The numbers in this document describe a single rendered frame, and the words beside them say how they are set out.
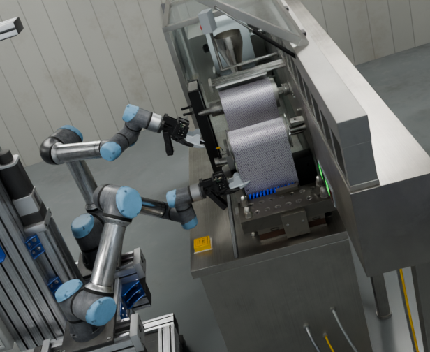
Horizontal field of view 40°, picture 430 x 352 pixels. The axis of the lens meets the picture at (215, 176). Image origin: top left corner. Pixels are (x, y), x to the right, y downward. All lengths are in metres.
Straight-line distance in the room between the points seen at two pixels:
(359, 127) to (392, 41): 5.07
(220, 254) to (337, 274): 0.50
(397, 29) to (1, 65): 4.10
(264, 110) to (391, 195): 1.11
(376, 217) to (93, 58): 4.84
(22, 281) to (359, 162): 1.54
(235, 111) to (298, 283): 0.80
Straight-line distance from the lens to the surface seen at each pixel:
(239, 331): 2.68
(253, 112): 2.66
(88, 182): 2.83
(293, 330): 2.71
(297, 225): 2.42
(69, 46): 6.23
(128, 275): 2.93
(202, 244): 2.55
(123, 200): 2.25
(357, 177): 1.64
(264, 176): 2.53
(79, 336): 2.50
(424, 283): 2.00
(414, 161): 1.75
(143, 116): 2.43
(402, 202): 1.71
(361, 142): 1.60
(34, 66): 6.34
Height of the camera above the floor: 2.33
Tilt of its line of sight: 28 degrees down
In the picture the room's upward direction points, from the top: 18 degrees counter-clockwise
